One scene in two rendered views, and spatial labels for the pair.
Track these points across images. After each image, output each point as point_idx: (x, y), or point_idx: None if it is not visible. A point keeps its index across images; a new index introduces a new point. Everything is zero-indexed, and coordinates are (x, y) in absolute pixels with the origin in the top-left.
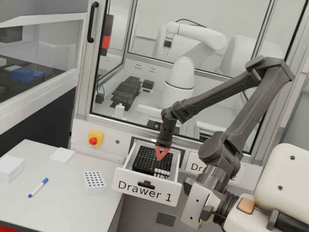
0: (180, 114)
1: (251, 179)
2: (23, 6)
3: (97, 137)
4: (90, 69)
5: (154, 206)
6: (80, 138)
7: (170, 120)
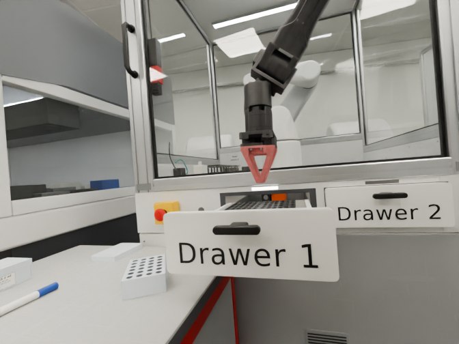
0: (272, 67)
1: None
2: (63, 76)
3: (167, 207)
4: (142, 114)
5: (296, 320)
6: (149, 222)
7: (255, 84)
